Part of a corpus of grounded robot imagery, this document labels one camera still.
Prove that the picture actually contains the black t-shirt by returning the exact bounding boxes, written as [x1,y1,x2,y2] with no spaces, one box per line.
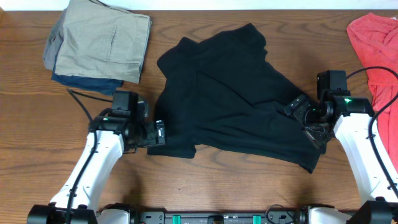
[147,24,325,172]

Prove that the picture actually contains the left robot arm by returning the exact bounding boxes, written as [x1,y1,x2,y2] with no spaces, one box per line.
[27,116,165,224]

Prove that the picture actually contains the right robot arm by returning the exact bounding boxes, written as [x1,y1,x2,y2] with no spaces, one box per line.
[284,95,397,223]

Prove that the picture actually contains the folded navy blue garment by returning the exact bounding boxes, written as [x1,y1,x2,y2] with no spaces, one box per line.
[51,55,124,96]

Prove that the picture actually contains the red t-shirt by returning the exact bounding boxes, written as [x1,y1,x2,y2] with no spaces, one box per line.
[346,13,397,168]

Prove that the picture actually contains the folded khaki pants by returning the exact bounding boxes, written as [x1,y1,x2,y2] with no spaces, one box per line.
[55,0,152,83]

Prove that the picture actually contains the folded grey garment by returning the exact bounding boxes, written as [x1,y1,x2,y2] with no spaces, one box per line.
[43,9,67,70]

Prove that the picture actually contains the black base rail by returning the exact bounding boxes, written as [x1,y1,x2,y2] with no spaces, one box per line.
[96,203,355,224]

